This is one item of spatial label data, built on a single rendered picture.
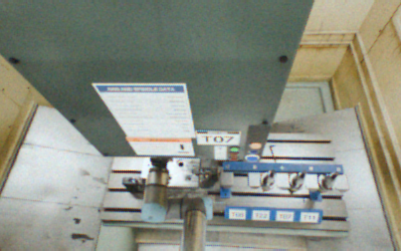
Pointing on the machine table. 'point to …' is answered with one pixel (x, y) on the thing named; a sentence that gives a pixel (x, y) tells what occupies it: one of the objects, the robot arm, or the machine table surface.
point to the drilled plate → (178, 172)
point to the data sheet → (149, 109)
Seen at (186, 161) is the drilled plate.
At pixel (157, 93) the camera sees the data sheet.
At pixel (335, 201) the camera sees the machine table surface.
